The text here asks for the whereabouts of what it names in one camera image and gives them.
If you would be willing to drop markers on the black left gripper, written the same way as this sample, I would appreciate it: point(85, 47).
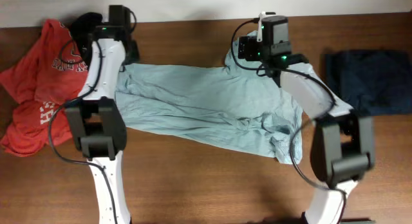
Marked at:
point(135, 55)

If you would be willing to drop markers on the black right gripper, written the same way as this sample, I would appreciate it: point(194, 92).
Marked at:
point(249, 44)

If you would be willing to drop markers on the light grey-blue t-shirt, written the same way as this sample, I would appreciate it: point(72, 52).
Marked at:
point(230, 107)

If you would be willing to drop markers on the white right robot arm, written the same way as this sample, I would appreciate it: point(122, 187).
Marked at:
point(342, 149)

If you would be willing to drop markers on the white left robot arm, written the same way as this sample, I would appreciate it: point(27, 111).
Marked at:
point(96, 124)

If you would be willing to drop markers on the black garment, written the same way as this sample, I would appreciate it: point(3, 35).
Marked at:
point(80, 30)

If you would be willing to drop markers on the red printed t-shirt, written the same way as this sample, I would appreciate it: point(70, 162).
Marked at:
point(51, 73)

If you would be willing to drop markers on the folded dark navy garment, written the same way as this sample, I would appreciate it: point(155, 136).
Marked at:
point(374, 82)

